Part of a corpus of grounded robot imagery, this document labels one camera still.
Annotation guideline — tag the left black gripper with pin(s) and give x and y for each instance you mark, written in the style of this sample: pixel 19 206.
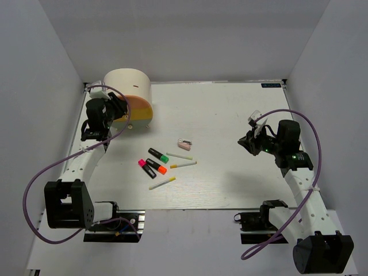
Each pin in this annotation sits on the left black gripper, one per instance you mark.
pixel 120 105

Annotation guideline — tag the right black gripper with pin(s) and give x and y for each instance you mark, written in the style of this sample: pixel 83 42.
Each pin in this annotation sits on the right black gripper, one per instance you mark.
pixel 250 142

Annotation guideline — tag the yellow organizer drawer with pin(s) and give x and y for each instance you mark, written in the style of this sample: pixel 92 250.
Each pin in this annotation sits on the yellow organizer drawer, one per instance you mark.
pixel 139 113

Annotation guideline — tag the pink white mini stapler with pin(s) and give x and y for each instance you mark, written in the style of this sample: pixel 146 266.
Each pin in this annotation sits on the pink white mini stapler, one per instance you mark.
pixel 184 144

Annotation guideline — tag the green cap black highlighter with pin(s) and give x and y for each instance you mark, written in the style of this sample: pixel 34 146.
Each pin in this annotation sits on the green cap black highlighter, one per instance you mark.
pixel 163 158

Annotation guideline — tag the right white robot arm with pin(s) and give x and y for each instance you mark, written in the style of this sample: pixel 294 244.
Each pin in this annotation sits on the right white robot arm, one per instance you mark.
pixel 319 247

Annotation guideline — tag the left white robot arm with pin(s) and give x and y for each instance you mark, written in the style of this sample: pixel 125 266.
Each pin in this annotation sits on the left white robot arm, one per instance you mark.
pixel 67 200

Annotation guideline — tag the grey-green organizer bottom drawer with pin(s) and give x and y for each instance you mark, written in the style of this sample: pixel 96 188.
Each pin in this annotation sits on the grey-green organizer bottom drawer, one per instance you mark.
pixel 132 125

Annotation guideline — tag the cream round drawer organizer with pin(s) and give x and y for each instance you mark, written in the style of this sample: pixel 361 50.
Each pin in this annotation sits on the cream round drawer organizer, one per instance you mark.
pixel 130 81

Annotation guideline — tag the pink cap black highlighter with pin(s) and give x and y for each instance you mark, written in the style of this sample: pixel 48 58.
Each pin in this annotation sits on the pink cap black highlighter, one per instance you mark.
pixel 143 164

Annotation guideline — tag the blue logo sticker right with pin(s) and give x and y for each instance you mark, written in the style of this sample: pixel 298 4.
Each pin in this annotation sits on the blue logo sticker right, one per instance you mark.
pixel 271 85

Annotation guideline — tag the white pen pale yellow cap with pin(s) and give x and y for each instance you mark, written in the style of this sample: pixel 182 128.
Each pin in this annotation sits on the white pen pale yellow cap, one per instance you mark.
pixel 179 156

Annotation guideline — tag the orange cap black highlighter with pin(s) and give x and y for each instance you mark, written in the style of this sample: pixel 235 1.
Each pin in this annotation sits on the orange cap black highlighter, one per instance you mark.
pixel 159 168

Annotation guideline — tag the white pen orange-yellow cap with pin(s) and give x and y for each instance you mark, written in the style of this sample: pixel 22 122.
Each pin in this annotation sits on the white pen orange-yellow cap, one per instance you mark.
pixel 183 165

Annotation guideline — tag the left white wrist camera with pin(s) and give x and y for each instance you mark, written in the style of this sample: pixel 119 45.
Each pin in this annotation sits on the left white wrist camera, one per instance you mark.
pixel 97 90

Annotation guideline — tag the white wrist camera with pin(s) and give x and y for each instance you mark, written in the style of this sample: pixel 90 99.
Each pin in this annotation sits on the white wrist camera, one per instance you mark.
pixel 97 90
pixel 256 122

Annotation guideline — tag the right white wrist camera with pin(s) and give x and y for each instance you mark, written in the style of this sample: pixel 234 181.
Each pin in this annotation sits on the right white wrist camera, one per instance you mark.
pixel 256 122

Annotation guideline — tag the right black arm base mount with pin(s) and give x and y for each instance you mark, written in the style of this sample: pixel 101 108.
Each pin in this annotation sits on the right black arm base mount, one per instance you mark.
pixel 253 230

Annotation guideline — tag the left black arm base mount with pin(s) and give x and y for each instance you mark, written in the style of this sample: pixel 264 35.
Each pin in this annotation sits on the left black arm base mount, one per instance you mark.
pixel 128 229

